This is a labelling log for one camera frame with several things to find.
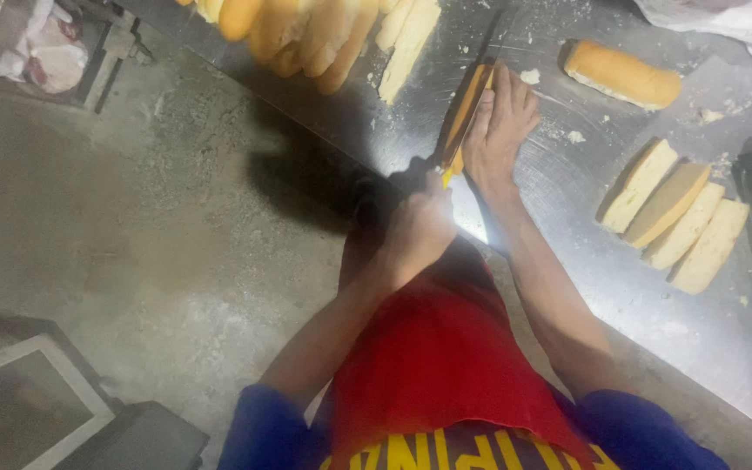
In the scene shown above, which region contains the person's left hand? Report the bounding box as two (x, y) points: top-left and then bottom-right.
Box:
(379, 173), (459, 288)

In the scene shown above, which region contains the white plastic bag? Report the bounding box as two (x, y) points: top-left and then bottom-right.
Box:
(632, 0), (752, 74)

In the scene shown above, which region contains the grey metal frame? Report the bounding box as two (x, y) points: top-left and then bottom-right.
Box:
(76, 0), (155, 113)

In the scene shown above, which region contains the white-framed grey box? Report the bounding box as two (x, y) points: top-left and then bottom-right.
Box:
(0, 335), (117, 470)

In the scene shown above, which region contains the person's right hand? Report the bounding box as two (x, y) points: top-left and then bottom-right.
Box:
(463, 61), (541, 197)

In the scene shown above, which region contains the golden bread loaf being sliced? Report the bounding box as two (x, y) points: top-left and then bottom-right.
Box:
(444, 63), (496, 176)

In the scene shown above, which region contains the whole golden bread loaf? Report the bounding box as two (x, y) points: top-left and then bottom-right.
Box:
(563, 39), (683, 111)

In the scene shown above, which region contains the pale bread slice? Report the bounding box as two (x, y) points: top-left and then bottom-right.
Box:
(641, 182), (727, 270)
(668, 199), (750, 296)
(377, 0), (443, 107)
(375, 0), (416, 53)
(599, 138), (679, 235)

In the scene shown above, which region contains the crumpled bag with red print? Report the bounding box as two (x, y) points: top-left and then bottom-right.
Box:
(0, 0), (90, 95)

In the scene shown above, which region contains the pile of golden bread loaves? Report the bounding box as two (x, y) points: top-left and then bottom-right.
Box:
(175, 0), (385, 97)

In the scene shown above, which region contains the red and blue shirt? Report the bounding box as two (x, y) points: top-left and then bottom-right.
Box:
(217, 234), (733, 470)

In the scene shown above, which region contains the long black-handled bread knife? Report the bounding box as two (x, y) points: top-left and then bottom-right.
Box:
(407, 7), (509, 191)

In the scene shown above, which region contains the tan crust bread slice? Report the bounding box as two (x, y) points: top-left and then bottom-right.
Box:
(623, 162), (712, 249)

